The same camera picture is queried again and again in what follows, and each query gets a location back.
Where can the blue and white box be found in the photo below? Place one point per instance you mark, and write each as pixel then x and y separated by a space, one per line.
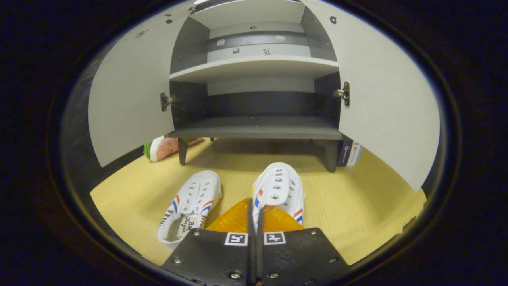
pixel 349 153

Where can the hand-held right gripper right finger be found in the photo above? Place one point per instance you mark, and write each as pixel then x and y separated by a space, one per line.
pixel 301 254

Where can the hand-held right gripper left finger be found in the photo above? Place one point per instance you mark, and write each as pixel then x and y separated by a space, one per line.
pixel 214 254

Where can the white cabinet door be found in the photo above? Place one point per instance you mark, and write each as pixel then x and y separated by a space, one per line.
pixel 385 107
pixel 131 91

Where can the white canvas shoe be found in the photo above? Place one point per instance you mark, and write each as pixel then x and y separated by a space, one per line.
pixel 194 198
pixel 279 186

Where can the white shoe cabinet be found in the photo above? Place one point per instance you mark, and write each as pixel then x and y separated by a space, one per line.
pixel 254 67

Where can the watermelon slice cushion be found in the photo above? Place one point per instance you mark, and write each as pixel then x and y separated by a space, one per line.
pixel 166 147

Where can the metal door hinge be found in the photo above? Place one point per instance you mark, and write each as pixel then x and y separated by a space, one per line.
pixel 164 101
pixel 344 93

